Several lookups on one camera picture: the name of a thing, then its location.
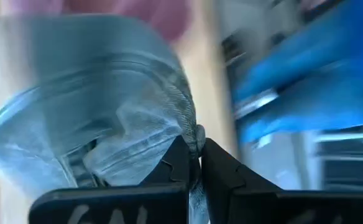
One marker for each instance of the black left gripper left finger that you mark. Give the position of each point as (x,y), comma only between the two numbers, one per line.
(122,202)

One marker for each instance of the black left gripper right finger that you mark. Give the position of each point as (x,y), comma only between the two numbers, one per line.
(262,205)

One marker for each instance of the blue-grey denim cap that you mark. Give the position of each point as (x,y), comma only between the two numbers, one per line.
(100,102)

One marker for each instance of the dark maroon cap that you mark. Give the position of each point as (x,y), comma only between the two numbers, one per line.
(156,15)

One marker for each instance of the blue plastic object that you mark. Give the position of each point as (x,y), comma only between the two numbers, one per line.
(318,81)

